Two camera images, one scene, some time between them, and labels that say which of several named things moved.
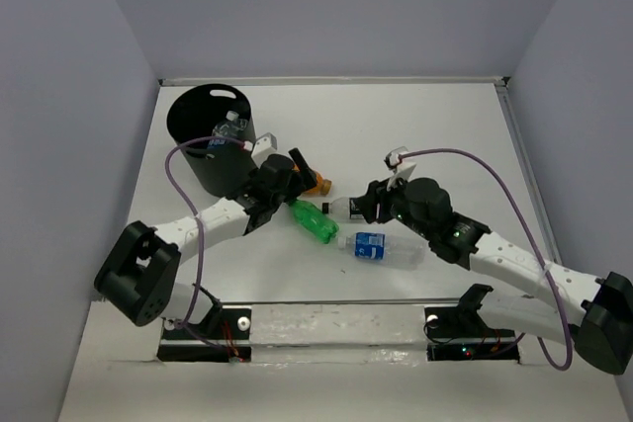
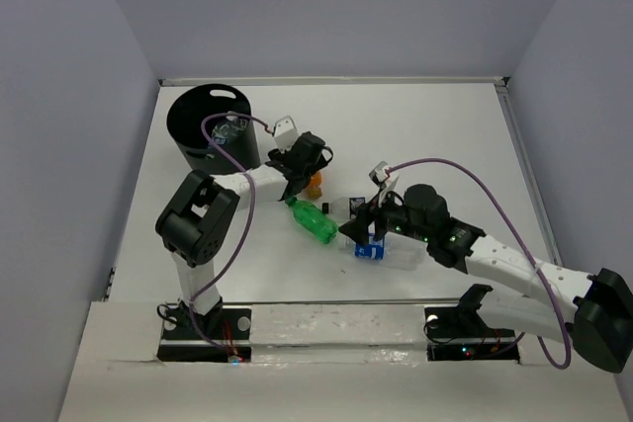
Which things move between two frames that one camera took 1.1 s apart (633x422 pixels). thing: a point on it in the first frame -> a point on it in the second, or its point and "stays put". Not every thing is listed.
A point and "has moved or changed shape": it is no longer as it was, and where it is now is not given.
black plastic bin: (192, 115) stays put
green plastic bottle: (314, 220) stays put
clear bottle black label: (344, 209) stays put
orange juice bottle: (322, 186) has moved or changed shape
